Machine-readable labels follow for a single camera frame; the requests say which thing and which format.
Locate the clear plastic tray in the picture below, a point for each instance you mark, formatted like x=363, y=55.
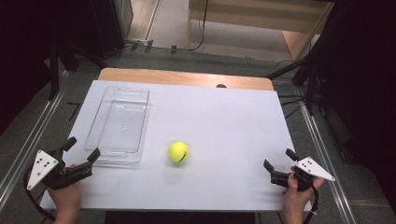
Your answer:
x=123, y=124

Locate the small dark knob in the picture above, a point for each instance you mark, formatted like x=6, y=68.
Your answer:
x=221, y=86

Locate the person's right hand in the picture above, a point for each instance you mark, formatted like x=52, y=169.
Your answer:
x=295, y=199

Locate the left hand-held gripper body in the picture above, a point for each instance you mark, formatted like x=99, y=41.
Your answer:
x=42, y=169

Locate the light wooden cabinet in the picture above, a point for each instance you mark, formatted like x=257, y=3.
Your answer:
x=255, y=15

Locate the black cabinet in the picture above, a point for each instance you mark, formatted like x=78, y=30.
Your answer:
x=109, y=25

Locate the metal floor rail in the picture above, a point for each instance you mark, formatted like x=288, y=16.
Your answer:
x=327, y=161
x=34, y=137

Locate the person's left hand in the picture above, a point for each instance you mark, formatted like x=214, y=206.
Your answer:
x=67, y=199

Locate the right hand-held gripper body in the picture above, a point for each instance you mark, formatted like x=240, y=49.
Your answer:
x=313, y=169

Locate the black tripod stand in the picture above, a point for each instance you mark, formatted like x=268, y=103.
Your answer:
x=311, y=84

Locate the yellow tennis ball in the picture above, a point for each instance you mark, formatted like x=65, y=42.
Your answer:
x=178, y=151

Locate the black metal stand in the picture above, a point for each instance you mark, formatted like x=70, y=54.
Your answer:
x=54, y=71

